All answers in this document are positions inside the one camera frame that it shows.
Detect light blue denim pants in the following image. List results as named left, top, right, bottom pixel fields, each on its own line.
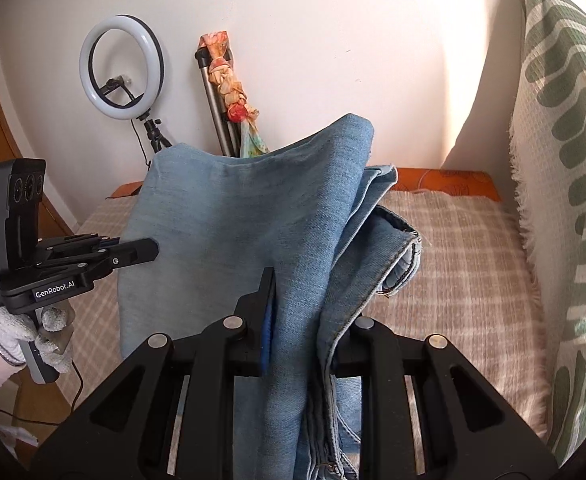
left=118, top=114, right=422, bottom=479

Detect white gloved left hand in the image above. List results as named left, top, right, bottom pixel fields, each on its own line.
left=0, top=306, right=75, bottom=373

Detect beige plaid bed cover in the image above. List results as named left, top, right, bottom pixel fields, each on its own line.
left=54, top=187, right=549, bottom=441

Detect orange floral knotted scarf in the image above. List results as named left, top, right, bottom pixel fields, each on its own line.
left=197, top=30, right=269, bottom=158

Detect orange patterned bed sheet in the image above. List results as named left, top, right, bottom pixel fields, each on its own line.
left=122, top=159, right=501, bottom=211

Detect green white patterned pillow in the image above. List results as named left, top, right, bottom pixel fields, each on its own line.
left=510, top=0, right=586, bottom=460

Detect black ring light cable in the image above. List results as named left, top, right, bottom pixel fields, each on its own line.
left=131, top=118, right=153, bottom=170

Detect black left gripper camera box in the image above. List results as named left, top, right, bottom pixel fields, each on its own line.
left=0, top=158, right=46, bottom=276

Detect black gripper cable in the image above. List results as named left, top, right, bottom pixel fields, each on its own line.
left=0, top=358, right=85, bottom=428

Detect white ring light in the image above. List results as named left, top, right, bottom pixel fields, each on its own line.
left=79, top=14, right=165, bottom=120

